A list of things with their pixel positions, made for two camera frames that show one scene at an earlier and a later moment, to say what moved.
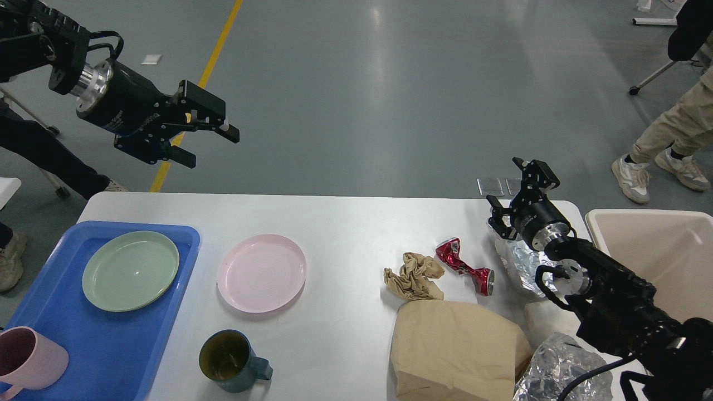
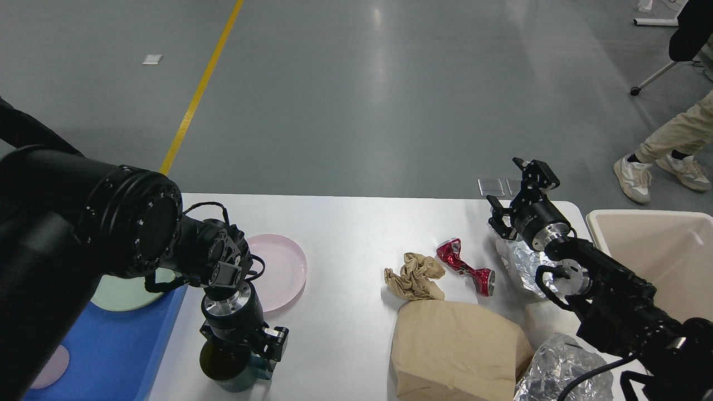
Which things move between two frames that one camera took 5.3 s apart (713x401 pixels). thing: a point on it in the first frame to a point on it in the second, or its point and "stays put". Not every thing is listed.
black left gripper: [116, 97] to [232, 321]
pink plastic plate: [262, 273] stays put
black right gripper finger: [496, 221] stays put
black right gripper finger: [536, 175] stays put
